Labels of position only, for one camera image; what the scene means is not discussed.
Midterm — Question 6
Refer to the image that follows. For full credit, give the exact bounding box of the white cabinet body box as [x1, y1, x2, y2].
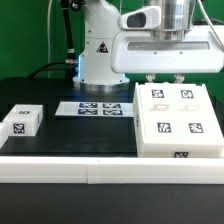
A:
[133, 83, 224, 158]

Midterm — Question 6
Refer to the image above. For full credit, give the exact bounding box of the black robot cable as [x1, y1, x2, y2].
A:
[27, 0, 81, 80]

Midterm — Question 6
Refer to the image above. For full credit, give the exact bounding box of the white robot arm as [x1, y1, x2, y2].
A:
[59, 0, 224, 90]

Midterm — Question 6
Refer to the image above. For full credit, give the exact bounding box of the white marker sheet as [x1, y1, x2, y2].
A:
[55, 101, 133, 117]

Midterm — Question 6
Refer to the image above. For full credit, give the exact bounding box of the small white cabinet top box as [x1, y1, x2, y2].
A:
[3, 104, 43, 136]

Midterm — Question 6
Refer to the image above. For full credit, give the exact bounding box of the white thin cable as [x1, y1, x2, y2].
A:
[47, 0, 54, 79]

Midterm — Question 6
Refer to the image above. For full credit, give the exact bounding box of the white cabinet door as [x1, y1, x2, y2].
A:
[177, 84, 224, 148]
[135, 84, 178, 144]

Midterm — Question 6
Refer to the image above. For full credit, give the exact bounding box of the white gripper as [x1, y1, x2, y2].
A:
[110, 26, 224, 84]

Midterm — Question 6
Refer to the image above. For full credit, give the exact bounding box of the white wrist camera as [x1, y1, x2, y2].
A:
[118, 6, 161, 30]

